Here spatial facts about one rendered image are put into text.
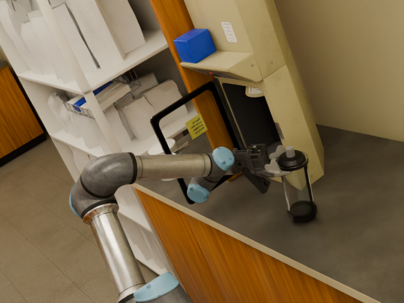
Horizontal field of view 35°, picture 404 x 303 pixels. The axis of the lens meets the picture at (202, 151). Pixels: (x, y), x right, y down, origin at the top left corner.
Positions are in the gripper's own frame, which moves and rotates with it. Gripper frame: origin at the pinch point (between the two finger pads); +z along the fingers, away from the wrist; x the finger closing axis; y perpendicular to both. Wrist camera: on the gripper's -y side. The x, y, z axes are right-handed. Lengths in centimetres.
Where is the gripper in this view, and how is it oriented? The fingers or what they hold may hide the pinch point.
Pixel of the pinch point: (292, 165)
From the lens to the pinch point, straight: 212.5
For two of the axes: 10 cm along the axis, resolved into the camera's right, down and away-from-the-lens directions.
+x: 3.2, -5.2, 7.9
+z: 9.1, -0.6, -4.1
